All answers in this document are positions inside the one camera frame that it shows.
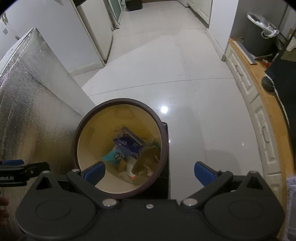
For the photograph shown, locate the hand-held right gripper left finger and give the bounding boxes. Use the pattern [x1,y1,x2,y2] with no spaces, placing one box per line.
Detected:
[34,161,119,209]

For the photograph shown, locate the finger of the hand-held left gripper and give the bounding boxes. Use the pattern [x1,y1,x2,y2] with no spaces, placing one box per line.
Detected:
[0,159,50,178]

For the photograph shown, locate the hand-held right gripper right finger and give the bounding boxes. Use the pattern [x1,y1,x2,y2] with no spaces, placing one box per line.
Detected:
[180,161,267,208]

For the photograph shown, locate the small teal packet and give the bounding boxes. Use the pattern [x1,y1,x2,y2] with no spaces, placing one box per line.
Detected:
[102,148,125,163]

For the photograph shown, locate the yellow round trash bin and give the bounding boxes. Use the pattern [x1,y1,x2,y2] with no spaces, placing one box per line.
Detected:
[72,98,168,200]

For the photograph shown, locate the clear crushed plastic bottle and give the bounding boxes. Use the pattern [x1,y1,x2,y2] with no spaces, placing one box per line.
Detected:
[126,160,137,180]

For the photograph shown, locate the blue plastic package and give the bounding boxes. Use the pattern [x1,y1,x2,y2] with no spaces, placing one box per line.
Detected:
[112,126,146,160]

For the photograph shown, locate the brown torn cardboard piece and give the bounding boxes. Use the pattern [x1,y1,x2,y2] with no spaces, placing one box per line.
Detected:
[136,146,161,176]

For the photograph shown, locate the grey trash can white liner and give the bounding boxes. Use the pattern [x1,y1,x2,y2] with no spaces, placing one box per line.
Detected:
[244,12,280,57]

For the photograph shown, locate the person's left hand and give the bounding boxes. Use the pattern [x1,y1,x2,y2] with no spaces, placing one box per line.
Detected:
[0,197,10,219]

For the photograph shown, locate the silver insulated box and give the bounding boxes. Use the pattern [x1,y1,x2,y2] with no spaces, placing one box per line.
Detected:
[0,27,97,200]

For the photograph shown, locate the low white cabinet wooden top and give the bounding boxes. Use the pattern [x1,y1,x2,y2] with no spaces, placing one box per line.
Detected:
[225,38,292,232]

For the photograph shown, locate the white mesh basket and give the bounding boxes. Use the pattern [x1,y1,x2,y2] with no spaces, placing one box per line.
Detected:
[285,176,296,241]

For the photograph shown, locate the round black object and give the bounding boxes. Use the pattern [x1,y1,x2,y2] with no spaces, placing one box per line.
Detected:
[261,76,274,91]

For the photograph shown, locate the grey flat board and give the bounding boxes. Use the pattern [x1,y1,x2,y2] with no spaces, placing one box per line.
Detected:
[235,38,258,65]

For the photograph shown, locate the white refrigerator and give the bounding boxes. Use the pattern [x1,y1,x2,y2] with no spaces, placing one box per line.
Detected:
[74,0,122,67]

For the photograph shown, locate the white lower kitchen cabinets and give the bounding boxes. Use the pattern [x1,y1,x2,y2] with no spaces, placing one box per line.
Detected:
[188,0,213,28]

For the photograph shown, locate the small black bin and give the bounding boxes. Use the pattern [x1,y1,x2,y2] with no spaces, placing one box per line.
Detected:
[125,0,143,11]

